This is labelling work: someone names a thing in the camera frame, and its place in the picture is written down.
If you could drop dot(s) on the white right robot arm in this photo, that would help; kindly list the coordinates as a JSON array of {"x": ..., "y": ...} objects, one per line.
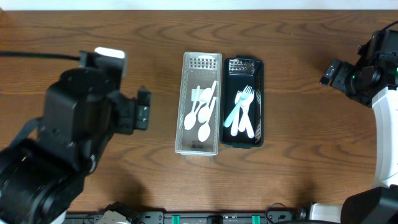
[{"x": 373, "y": 86}]

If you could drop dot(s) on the white plastic fork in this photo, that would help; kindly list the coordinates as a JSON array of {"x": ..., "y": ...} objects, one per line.
[{"x": 235, "y": 123}]

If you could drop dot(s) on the clear plastic basket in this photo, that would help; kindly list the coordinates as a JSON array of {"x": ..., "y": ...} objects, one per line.
[{"x": 201, "y": 69}]

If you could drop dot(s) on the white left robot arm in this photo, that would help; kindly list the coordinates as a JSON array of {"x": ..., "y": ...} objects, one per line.
[{"x": 43, "y": 170}]

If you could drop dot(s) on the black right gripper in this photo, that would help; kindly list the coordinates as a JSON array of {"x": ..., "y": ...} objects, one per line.
[{"x": 339, "y": 80}]

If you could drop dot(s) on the dark green plastic basket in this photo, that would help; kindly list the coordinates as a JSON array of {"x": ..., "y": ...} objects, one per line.
[{"x": 239, "y": 72}]

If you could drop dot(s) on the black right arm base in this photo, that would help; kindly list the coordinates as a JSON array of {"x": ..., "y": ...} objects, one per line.
[{"x": 375, "y": 206}]

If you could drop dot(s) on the white spoon long diagonal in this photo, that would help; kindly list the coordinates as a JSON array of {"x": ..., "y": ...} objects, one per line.
[{"x": 203, "y": 96}]

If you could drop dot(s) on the pink plastic fork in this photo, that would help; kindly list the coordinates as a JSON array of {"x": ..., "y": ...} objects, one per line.
[{"x": 249, "y": 129}]

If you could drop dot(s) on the white fork in basket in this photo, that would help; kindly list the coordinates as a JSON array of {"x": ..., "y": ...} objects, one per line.
[{"x": 250, "y": 102}]

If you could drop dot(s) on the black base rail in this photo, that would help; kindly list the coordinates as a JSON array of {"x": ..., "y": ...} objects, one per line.
[{"x": 121, "y": 213}]

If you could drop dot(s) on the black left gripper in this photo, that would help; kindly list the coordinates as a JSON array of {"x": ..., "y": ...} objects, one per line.
[{"x": 142, "y": 109}]

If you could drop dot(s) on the white spoon gripper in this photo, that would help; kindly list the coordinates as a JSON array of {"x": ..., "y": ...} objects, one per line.
[{"x": 190, "y": 118}]

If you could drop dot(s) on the mint green plastic fork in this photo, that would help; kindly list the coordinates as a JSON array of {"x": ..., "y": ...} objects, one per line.
[{"x": 245, "y": 94}]

